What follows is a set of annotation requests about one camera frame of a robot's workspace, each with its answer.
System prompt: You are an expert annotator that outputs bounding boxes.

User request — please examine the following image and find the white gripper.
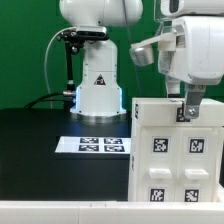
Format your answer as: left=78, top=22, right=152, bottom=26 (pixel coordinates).
left=130, top=16, right=224, bottom=119

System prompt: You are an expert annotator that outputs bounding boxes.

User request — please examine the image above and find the white cabinet body box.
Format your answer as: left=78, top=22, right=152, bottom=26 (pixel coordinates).
left=128, top=127, right=223, bottom=203

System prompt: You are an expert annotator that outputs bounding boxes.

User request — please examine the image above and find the white cabinet top tray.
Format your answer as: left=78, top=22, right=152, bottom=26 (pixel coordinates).
left=132, top=98, right=224, bottom=127

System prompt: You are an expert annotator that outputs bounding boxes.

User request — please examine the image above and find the white door with knob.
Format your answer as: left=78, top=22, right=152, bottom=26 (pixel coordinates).
left=175, top=128, right=222, bottom=203

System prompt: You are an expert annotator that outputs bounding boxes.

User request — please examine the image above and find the small white cabinet door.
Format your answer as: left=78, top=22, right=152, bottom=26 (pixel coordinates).
left=137, top=127, right=180, bottom=202

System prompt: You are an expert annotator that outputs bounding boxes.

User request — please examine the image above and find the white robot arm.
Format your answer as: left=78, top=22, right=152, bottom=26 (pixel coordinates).
left=59, top=0, right=224, bottom=119

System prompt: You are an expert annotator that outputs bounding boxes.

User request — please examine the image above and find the white fiducial marker sheet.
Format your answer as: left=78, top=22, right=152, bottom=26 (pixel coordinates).
left=55, top=136, right=131, bottom=154

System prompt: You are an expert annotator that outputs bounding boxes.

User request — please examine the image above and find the white right border wall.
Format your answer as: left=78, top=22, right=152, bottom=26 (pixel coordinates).
left=217, top=184, right=224, bottom=203

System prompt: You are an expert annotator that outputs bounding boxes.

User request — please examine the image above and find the white border wall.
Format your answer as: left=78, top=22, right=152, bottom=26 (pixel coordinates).
left=217, top=184, right=224, bottom=203
left=0, top=201, right=224, bottom=224

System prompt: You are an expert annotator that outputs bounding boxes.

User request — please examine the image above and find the black camera stand pole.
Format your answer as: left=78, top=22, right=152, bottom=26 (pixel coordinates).
left=64, top=41, right=76, bottom=112

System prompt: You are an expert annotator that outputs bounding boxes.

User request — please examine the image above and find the black camera on stand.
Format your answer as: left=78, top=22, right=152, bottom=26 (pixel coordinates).
left=57, top=26, right=109, bottom=41

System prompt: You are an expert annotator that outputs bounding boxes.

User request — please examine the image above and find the white camera cable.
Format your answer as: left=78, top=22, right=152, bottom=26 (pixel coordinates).
left=44, top=27, right=76, bottom=110

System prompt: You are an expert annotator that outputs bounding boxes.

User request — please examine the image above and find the black cable bundle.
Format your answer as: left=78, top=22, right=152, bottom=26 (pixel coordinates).
left=23, top=92, right=68, bottom=110

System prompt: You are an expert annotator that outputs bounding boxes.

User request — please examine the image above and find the white front border wall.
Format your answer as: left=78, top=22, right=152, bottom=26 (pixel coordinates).
left=0, top=201, right=224, bottom=224

